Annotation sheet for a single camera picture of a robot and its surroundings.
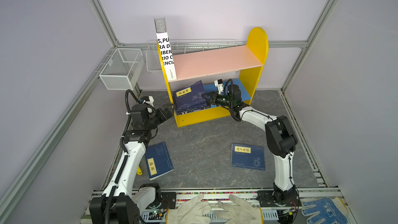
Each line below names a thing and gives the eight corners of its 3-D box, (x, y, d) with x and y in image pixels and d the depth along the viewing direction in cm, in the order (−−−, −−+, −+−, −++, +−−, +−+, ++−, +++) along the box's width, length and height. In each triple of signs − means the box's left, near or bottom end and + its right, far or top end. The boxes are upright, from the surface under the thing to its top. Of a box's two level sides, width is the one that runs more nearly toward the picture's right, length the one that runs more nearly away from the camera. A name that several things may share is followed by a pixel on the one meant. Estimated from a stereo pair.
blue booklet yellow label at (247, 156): (231, 166, 86) (231, 165, 84) (231, 144, 95) (231, 142, 93) (265, 170, 85) (266, 169, 83) (262, 147, 93) (263, 146, 92)
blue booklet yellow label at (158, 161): (150, 180, 82) (149, 178, 80) (145, 149, 93) (143, 147, 91) (174, 170, 85) (173, 168, 83) (166, 141, 96) (165, 139, 94)
